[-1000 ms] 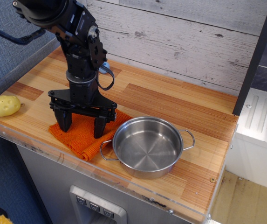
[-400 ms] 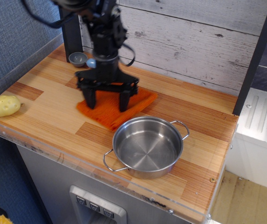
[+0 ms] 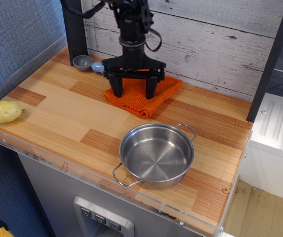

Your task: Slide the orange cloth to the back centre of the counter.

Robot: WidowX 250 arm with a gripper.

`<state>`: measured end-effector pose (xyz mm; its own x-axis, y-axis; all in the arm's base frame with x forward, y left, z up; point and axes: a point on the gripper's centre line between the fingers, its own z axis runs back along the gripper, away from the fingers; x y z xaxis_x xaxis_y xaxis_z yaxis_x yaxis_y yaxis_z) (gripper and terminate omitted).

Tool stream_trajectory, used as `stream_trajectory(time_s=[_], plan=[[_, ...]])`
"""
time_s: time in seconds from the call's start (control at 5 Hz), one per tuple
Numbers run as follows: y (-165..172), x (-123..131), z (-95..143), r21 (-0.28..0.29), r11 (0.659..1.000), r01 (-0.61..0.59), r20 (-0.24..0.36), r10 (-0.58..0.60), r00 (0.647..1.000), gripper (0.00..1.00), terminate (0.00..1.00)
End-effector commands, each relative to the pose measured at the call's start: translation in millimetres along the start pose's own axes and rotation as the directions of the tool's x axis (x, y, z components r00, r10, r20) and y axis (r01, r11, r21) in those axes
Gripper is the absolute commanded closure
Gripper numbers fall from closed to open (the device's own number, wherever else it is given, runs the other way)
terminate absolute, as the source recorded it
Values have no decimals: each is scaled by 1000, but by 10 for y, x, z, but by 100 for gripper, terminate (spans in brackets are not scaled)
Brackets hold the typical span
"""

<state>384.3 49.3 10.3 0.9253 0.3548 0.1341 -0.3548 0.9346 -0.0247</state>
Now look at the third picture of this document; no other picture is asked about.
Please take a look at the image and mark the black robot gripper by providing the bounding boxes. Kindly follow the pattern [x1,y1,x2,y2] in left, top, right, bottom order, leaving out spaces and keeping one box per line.
[102,39,166,99]

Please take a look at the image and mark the orange knitted cloth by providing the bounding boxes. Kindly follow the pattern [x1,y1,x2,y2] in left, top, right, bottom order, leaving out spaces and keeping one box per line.
[103,68,184,119]

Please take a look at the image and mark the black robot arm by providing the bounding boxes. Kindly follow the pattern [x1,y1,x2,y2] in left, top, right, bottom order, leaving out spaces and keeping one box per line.
[102,0,166,99]

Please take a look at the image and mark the grey and blue scoop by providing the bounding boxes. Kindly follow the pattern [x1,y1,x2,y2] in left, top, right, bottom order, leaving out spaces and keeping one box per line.
[73,55,104,74]

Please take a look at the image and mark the stainless steel pot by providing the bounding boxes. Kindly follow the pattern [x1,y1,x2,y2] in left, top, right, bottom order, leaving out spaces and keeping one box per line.
[115,123,197,190]

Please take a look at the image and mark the silver toy fridge cabinet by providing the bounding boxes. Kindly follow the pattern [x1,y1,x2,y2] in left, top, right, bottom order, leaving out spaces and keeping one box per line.
[19,154,198,237]

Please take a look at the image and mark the yellow toy potato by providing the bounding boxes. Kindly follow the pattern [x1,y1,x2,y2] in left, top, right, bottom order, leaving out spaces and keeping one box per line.
[0,101,22,124]

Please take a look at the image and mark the silver dispenser button panel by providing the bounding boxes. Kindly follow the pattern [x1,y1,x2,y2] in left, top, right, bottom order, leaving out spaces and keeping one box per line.
[73,196,135,237]

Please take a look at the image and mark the white ridged appliance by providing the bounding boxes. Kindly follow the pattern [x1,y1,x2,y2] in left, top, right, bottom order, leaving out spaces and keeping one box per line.
[239,93,283,198]

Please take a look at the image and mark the yellow object bottom left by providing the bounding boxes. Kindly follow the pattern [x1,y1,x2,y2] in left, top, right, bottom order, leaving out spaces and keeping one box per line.
[0,228,14,237]

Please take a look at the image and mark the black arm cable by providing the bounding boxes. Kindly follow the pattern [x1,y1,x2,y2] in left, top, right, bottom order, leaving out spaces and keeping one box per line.
[144,27,162,53]

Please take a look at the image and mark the black vertical frame post left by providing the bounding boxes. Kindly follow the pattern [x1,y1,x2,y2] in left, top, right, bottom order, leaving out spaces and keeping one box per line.
[62,6,88,66]

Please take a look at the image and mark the black vertical frame post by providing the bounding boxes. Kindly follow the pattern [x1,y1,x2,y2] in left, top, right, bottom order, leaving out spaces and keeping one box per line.
[62,6,88,66]
[246,17,283,122]

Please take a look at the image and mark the black vertical frame post right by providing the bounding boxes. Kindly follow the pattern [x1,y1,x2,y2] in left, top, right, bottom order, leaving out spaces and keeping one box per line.
[246,17,283,122]

